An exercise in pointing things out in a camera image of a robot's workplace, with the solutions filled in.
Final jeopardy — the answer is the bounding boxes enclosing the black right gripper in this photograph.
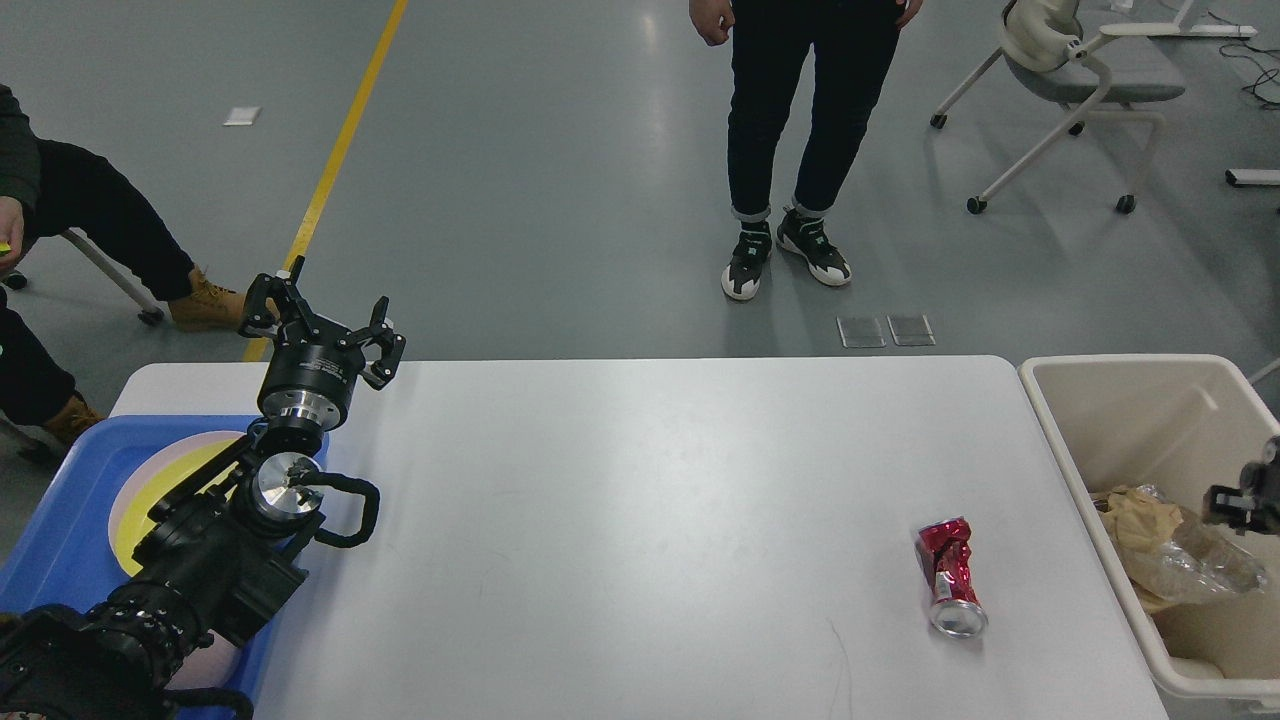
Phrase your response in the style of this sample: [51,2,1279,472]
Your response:
[1202,436,1279,536]

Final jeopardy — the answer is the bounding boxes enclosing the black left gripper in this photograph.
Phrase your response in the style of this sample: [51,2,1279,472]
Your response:
[236,255,406,430]

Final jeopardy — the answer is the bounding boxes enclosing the aluminium foil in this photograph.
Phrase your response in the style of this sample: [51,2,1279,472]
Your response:
[1117,505,1271,606]

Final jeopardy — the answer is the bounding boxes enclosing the brown paper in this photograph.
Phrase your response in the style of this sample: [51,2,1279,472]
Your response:
[1091,484,1187,561]

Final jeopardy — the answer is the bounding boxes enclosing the yellow plate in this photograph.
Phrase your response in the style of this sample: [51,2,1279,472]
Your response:
[111,438,251,579]

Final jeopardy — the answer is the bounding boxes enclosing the crushed red soda can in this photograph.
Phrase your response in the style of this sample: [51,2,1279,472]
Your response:
[915,518,989,639]

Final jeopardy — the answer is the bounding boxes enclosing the pink mug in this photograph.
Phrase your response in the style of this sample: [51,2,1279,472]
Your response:
[166,632,242,691]

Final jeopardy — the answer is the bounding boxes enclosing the brown paper bag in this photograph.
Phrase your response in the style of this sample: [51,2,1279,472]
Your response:
[1132,583,1179,616]

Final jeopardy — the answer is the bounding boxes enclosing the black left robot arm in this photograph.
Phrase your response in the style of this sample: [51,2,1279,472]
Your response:
[1,256,406,719]

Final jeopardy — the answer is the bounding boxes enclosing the beige plastic bin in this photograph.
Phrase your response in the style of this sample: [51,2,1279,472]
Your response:
[1019,354,1279,719]

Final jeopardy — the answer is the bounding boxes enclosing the tan boot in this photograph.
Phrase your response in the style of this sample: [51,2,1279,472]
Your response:
[40,393,106,448]
[166,268,244,332]

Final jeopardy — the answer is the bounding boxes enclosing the chair leg with caster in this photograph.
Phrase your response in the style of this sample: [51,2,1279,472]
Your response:
[61,229,165,325]

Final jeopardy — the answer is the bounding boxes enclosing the pink plate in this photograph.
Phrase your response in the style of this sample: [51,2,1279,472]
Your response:
[105,430,251,551]

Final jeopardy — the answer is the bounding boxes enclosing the seated person in black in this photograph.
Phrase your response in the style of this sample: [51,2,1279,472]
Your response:
[1,86,195,425]

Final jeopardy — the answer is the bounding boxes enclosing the white desk leg base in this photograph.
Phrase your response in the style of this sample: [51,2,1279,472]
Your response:
[1224,168,1280,188]

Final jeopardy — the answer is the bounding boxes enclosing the blue plastic tray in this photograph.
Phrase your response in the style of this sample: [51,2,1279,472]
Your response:
[0,415,330,720]

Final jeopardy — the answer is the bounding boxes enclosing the metal floor socket plate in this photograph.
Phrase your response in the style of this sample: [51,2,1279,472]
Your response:
[837,316,887,348]

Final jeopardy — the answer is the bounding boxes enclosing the white grey office chair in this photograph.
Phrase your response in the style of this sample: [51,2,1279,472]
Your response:
[931,1,1187,215]

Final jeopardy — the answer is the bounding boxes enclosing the walking person dark trousers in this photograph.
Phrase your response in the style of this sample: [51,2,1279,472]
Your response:
[689,0,925,302]

